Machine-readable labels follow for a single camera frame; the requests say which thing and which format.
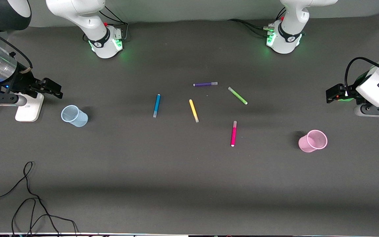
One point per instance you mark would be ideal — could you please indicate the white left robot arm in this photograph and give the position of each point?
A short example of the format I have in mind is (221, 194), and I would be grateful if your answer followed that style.
(291, 19)

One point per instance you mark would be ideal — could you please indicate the green marker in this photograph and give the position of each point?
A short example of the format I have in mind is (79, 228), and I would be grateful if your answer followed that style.
(237, 95)

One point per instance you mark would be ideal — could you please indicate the blue marker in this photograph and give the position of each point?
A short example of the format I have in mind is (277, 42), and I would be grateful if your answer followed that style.
(156, 105)

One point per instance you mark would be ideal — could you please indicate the translucent blue cup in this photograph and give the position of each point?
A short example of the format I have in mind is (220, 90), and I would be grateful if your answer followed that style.
(74, 116)

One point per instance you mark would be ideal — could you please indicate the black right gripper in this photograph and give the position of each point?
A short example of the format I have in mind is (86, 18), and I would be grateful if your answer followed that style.
(22, 81)

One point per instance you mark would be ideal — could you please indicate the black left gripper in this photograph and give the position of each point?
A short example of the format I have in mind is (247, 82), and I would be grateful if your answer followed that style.
(335, 92)

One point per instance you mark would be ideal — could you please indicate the white stand with flat base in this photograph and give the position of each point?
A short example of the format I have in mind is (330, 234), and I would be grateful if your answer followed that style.
(28, 110)

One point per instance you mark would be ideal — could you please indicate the dark grey table mat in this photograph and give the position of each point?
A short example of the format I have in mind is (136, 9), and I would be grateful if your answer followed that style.
(189, 184)

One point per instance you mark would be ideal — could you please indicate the pink marker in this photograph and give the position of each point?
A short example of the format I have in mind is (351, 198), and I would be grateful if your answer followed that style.
(233, 133)

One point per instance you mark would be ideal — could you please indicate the purple marker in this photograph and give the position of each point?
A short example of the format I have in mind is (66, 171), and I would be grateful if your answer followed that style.
(205, 84)

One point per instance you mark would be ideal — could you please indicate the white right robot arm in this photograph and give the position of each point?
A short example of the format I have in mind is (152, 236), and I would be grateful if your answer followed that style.
(87, 13)

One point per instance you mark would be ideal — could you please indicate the translucent pink cup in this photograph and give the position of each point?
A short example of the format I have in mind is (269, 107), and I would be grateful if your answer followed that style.
(313, 141)

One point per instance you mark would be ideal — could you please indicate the yellow marker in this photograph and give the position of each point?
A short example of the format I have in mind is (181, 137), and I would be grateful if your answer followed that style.
(193, 110)

